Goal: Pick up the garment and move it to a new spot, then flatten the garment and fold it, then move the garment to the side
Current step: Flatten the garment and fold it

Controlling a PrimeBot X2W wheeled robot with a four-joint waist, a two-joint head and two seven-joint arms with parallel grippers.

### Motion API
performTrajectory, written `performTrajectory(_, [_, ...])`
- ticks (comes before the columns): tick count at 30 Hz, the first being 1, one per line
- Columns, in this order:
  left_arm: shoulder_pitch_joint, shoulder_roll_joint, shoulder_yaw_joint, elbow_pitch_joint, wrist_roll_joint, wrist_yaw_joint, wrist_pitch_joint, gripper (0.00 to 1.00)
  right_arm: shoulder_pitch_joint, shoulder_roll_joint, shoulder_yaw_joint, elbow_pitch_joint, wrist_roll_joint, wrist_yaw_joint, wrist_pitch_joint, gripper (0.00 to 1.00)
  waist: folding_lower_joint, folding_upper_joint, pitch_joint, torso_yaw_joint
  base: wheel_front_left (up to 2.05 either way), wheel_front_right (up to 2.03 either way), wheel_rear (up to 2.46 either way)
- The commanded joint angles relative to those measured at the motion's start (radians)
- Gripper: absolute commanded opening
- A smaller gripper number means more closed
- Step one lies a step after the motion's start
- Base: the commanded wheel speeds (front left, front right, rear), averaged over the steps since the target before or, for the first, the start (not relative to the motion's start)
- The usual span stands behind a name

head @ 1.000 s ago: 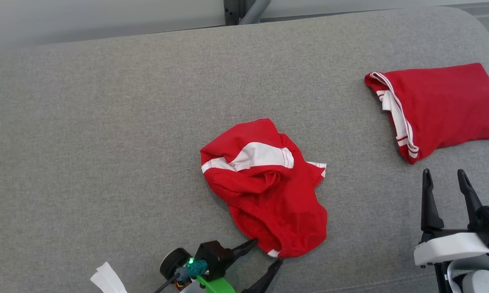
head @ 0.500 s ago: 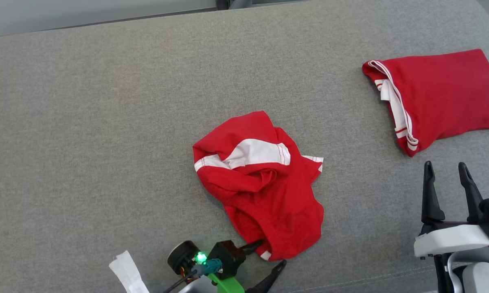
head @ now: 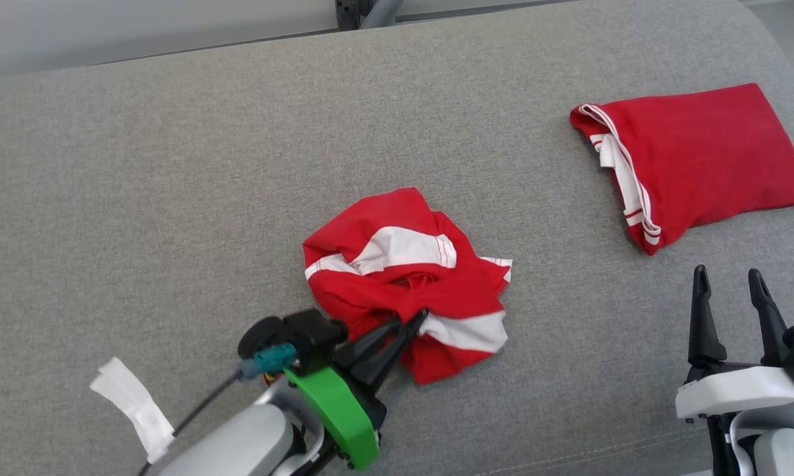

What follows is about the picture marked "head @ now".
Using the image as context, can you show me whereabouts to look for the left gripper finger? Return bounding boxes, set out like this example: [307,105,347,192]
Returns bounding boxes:
[350,309,431,390]
[333,317,405,370]

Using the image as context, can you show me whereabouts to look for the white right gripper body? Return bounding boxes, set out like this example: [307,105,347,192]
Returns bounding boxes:
[675,365,794,422]

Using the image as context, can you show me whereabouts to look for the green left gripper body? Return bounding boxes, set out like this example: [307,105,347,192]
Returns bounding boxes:
[284,366,388,472]

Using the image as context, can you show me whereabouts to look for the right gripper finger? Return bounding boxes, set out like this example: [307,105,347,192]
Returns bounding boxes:
[748,267,789,367]
[687,264,729,368]

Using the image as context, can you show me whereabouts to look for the red shorts white trim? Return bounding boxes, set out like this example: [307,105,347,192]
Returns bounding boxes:
[303,187,513,385]

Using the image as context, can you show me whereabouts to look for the red Bulls jersey white sleeves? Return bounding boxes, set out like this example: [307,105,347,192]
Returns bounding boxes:
[570,83,794,256]

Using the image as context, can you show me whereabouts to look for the grey fabric sofa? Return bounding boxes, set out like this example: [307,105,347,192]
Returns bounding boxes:
[0,0,794,476]

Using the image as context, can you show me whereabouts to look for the left camera cable teal connector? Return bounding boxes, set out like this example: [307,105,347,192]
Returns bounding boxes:
[138,342,299,476]

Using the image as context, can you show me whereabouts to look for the white cable label tape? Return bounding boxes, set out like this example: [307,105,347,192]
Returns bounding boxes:
[91,356,175,465]

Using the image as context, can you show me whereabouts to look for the grey metal frame post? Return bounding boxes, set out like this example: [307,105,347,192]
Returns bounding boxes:
[334,0,411,31]

